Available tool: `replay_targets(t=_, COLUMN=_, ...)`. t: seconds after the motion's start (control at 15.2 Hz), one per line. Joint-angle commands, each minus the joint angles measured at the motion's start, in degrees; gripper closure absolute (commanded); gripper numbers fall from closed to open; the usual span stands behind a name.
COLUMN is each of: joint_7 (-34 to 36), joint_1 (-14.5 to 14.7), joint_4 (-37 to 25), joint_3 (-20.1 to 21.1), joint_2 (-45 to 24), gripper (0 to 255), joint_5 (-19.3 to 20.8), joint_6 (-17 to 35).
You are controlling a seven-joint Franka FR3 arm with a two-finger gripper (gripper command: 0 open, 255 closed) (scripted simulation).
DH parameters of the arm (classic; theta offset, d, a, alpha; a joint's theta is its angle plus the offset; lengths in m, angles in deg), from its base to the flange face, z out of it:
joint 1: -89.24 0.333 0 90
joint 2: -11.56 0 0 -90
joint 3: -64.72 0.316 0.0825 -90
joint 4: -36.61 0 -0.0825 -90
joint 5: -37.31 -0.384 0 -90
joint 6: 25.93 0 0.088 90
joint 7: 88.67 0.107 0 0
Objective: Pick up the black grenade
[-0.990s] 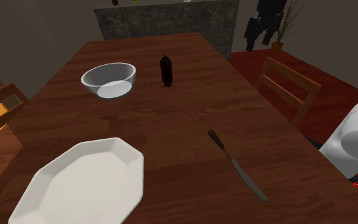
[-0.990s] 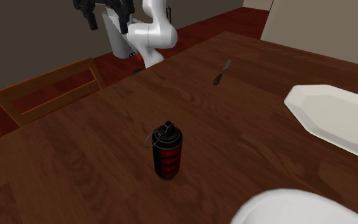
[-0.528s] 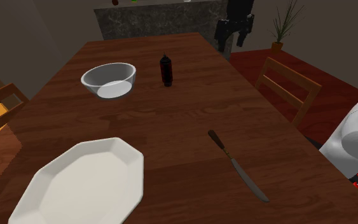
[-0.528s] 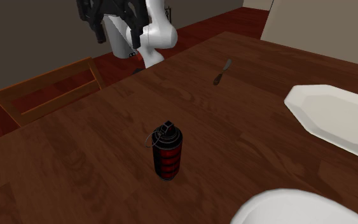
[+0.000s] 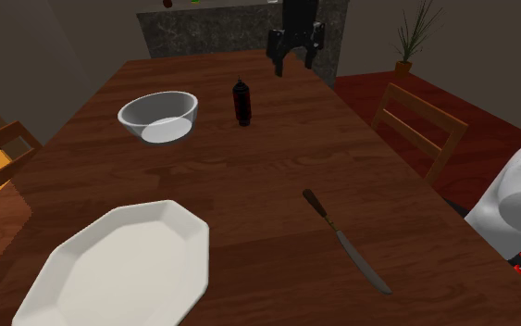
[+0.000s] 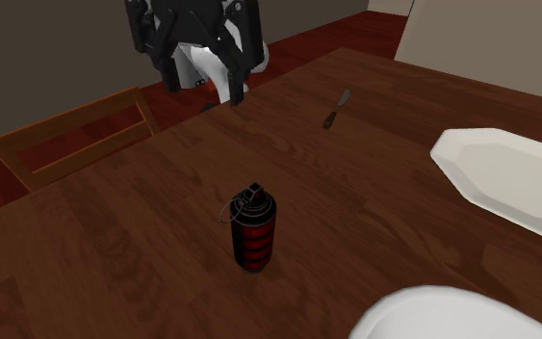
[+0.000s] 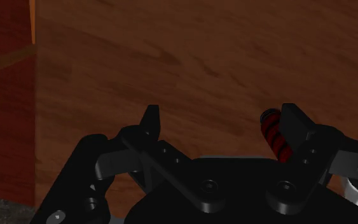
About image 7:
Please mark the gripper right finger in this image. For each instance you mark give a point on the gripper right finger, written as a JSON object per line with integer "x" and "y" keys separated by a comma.
{"x": 305, "y": 145}

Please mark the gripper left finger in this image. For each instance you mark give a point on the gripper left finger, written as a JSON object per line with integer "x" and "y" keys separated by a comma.
{"x": 141, "y": 149}

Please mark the white curved object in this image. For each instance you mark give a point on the white curved object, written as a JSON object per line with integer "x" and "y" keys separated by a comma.
{"x": 353, "y": 194}

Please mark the red wooden cabinet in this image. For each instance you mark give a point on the red wooden cabinet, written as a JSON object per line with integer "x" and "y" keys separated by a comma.
{"x": 6, "y": 102}

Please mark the red and black ribbed cylinder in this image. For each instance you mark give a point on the red and black ribbed cylinder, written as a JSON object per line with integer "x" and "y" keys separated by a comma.
{"x": 274, "y": 136}

